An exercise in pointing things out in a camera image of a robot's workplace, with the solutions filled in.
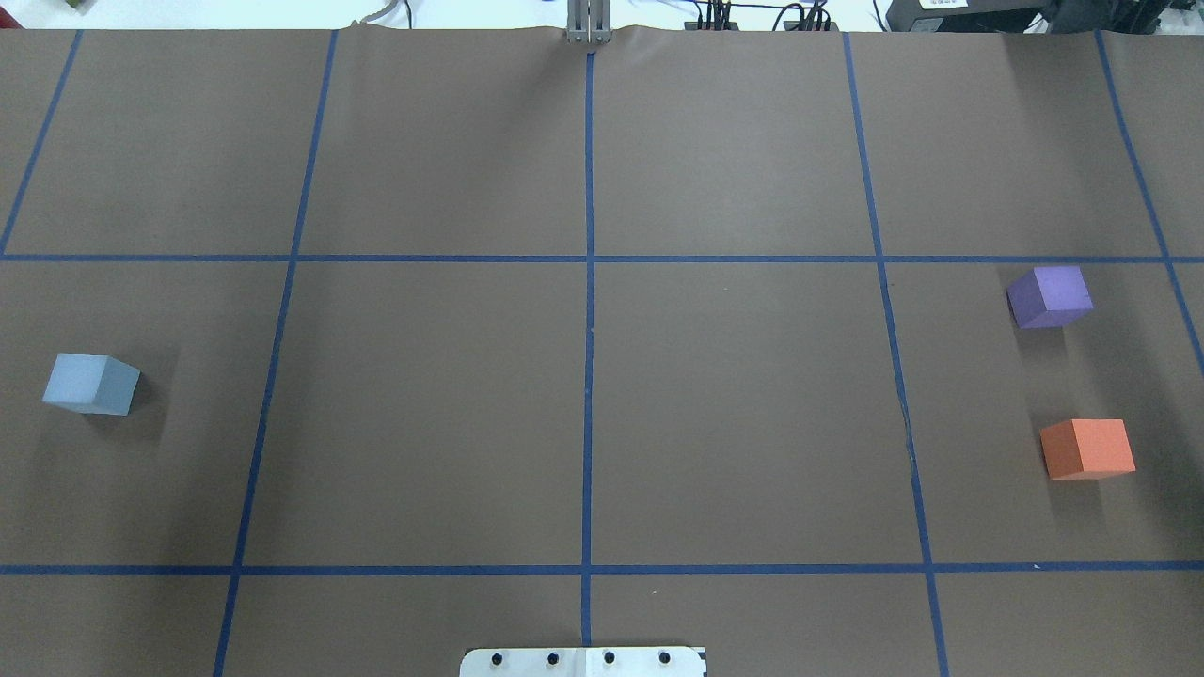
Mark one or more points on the light blue foam block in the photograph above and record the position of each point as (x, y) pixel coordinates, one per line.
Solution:
(91, 384)

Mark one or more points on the purple foam block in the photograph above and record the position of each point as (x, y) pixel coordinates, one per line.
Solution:
(1049, 296)

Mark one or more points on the orange foam block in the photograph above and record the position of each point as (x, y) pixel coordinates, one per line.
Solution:
(1086, 449)

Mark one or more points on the brown paper table mat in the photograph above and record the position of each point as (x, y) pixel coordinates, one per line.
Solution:
(456, 339)

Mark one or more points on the grey aluminium frame post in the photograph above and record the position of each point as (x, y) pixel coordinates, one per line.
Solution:
(588, 21)

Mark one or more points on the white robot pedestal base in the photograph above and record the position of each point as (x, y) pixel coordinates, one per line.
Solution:
(586, 661)

